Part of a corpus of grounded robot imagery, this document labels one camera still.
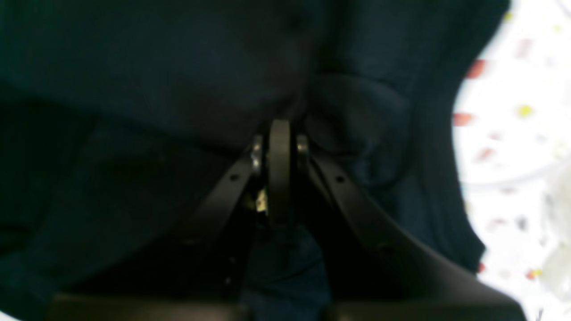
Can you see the terrazzo pattern tablecloth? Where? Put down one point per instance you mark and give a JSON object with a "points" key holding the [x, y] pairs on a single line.
{"points": [[511, 129]]}

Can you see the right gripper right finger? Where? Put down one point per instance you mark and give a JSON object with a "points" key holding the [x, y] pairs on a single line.
{"points": [[377, 271]]}

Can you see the black t-shirt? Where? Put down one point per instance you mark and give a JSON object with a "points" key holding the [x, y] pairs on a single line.
{"points": [[119, 116]]}

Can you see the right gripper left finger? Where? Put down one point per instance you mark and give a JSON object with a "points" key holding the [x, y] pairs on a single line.
{"points": [[257, 188]]}

